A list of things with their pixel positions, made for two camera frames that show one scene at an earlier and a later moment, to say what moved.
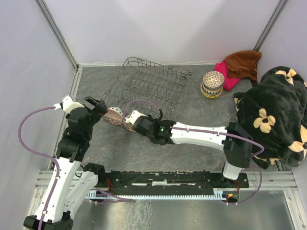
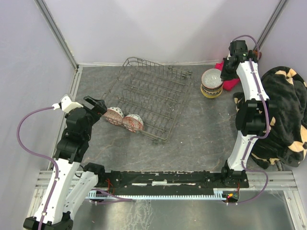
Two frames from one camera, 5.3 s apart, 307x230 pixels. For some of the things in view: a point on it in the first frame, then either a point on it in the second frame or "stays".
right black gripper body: x=157 y=120 → x=228 y=72
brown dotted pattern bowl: x=213 y=80 → x=214 y=91
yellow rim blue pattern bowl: x=211 y=96 stays
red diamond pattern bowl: x=114 y=115 stays
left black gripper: x=100 y=108 stays
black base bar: x=158 y=181 stays
